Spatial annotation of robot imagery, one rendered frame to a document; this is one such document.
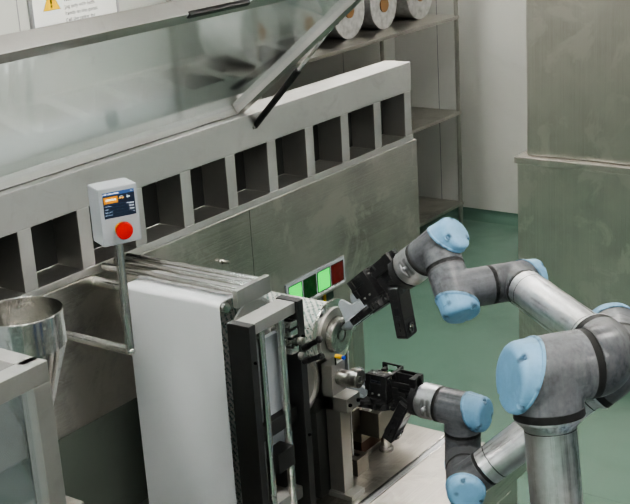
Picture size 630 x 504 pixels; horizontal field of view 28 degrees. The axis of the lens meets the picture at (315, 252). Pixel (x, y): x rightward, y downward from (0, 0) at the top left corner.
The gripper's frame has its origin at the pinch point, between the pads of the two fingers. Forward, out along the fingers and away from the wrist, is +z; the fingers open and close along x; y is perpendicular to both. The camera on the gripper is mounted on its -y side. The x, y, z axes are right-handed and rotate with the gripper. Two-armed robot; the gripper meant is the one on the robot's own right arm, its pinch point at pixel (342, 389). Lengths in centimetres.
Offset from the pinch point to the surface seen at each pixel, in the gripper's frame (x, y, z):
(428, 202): -405, -91, 219
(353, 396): 9.4, 4.3, -9.4
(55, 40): 78, 89, -8
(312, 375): 13.6, 9.3, -2.3
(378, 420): -4.0, -7.6, -6.4
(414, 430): -23.3, -19.1, -3.6
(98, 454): 45, -3, 30
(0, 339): 85, 42, 6
